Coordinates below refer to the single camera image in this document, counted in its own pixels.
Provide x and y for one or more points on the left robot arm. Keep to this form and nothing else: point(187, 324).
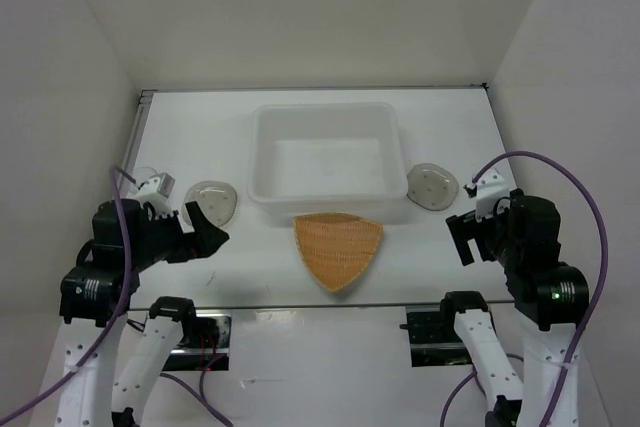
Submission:
point(128, 237)

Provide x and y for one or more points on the white plastic bin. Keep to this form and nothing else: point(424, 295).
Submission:
point(316, 158)

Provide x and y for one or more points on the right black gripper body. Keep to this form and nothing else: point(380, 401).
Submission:
point(493, 239)

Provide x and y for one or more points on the aluminium table edge rail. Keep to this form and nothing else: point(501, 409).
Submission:
point(319, 306)

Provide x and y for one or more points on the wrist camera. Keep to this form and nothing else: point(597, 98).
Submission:
point(156, 191)
point(487, 191)

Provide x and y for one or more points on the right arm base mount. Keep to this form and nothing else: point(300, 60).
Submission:
point(432, 341)

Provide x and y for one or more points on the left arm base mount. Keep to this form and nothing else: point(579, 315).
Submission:
point(200, 342)

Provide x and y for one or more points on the clear glass plate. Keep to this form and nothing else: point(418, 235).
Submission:
point(432, 187)
point(217, 200)

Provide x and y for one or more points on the triangular woven bamboo tray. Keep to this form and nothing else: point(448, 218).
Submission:
point(336, 248)

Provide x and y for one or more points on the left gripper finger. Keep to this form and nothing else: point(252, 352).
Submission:
point(204, 230)
point(206, 244)

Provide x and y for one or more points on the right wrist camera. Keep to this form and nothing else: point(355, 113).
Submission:
point(487, 191)

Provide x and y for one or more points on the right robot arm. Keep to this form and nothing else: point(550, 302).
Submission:
point(520, 232)

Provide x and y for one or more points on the clear glass cup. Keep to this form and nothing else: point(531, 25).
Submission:
point(141, 175)

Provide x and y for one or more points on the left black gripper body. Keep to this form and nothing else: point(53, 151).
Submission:
point(164, 238)

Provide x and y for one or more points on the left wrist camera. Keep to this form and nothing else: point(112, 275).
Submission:
point(156, 191)

